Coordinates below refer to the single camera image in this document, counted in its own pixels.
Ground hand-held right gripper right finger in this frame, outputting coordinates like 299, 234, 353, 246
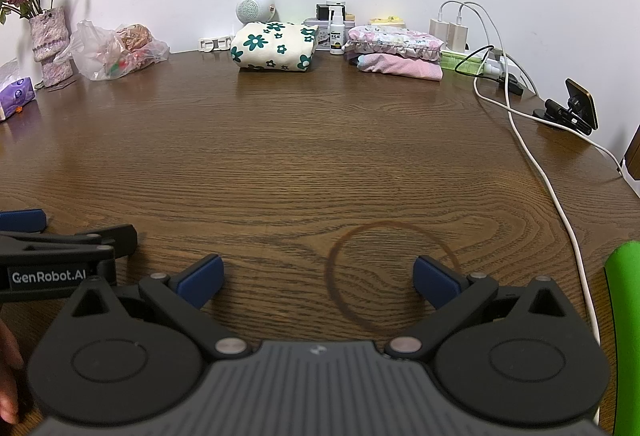
385, 256, 573, 359

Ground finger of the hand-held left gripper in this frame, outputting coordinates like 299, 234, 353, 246
0, 209, 47, 235
0, 225, 138, 263

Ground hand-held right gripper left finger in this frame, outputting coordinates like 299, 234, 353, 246
70, 254, 251, 359

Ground pink floral ruffled garment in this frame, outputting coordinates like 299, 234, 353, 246
346, 26, 443, 62

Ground person's left hand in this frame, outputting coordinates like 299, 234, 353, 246
0, 316, 24, 425

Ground purple tissue pack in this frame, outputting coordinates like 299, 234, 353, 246
0, 58, 38, 123

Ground pink knitted vase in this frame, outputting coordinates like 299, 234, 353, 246
27, 6, 76, 87

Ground clear plastic snack bag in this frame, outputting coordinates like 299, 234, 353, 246
65, 19, 171, 82

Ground black plug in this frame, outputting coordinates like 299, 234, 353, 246
501, 74, 526, 97

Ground folded plain pink garment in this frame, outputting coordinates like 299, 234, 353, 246
356, 53, 444, 82

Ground green box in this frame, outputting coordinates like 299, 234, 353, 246
440, 50, 483, 73

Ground white power strip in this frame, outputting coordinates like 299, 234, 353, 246
465, 47, 523, 82

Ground folded cream floral cloth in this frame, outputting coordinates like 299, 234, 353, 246
230, 21, 321, 73

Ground white charger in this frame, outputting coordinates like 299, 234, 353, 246
446, 21, 469, 53
429, 18, 449, 51

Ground white spray bottle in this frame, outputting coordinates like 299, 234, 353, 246
329, 6, 346, 55

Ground white round speaker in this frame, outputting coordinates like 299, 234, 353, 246
236, 0, 278, 24

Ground white chargers on power strip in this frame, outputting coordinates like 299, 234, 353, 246
436, 0, 501, 62

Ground long thick white cable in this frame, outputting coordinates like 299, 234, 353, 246
472, 66, 601, 347

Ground thin black cable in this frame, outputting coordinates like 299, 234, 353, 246
457, 45, 501, 78

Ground black phone mount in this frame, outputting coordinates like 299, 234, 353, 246
532, 78, 599, 135

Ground thin white charger cable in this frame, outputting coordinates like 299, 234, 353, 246
455, 2, 507, 64

